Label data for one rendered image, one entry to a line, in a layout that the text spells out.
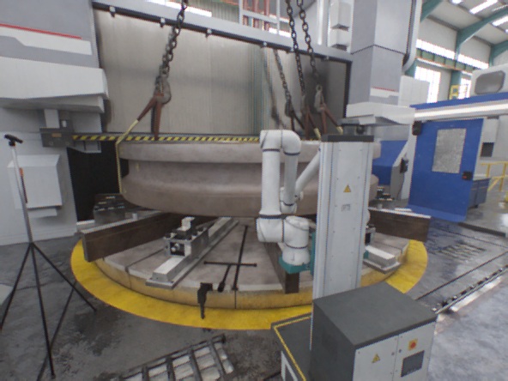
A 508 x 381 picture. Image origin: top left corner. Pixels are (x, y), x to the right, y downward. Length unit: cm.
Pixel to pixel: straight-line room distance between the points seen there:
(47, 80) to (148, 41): 259
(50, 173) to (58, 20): 233
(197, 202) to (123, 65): 339
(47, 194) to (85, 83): 235
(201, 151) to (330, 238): 189
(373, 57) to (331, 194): 548
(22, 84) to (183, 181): 191
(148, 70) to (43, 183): 274
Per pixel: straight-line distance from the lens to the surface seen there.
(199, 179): 309
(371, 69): 663
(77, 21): 419
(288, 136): 157
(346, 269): 174
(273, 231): 154
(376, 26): 688
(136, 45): 569
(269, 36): 659
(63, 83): 359
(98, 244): 357
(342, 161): 149
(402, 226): 430
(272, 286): 265
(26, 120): 463
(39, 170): 522
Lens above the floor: 173
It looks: 11 degrees down
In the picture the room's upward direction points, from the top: straight up
